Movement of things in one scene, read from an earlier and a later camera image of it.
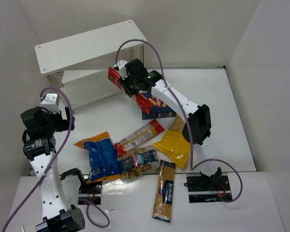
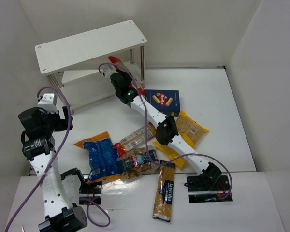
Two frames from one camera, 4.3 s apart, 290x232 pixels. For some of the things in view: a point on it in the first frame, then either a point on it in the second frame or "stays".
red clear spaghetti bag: (150, 130) stays
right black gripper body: (125, 84) -> (117, 76)
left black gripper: (69, 117) stays
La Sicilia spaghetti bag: (163, 203) stays
